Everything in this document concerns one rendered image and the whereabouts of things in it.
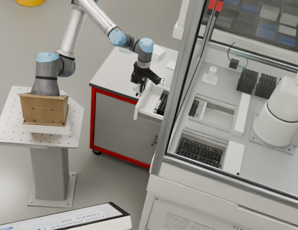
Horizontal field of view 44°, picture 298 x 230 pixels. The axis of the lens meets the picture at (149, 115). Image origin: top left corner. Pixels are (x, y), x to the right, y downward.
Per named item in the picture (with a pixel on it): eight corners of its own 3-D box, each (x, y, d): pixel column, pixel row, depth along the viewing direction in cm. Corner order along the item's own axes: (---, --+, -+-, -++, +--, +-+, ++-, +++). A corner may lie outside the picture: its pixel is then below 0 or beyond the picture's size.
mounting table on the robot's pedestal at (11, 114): (-6, 154, 203) (-9, 140, 195) (14, 99, 234) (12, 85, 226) (77, 160, 207) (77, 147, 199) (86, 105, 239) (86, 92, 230)
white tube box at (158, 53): (143, 53, 267) (144, 47, 263) (150, 48, 272) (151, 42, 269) (157, 61, 263) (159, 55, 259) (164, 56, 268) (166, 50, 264)
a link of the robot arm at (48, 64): (30, 75, 197) (31, 49, 196) (45, 76, 210) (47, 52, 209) (49, 76, 193) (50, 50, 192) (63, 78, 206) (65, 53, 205)
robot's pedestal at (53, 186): (27, 206, 254) (13, 132, 201) (36, 170, 275) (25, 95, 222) (71, 208, 257) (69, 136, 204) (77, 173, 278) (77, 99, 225)
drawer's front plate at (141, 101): (133, 120, 211) (135, 106, 203) (149, 89, 231) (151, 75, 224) (135, 121, 211) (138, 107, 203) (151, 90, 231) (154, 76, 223)
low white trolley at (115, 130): (87, 155, 291) (89, 82, 237) (116, 106, 334) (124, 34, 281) (156, 180, 283) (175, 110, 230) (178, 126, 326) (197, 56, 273)
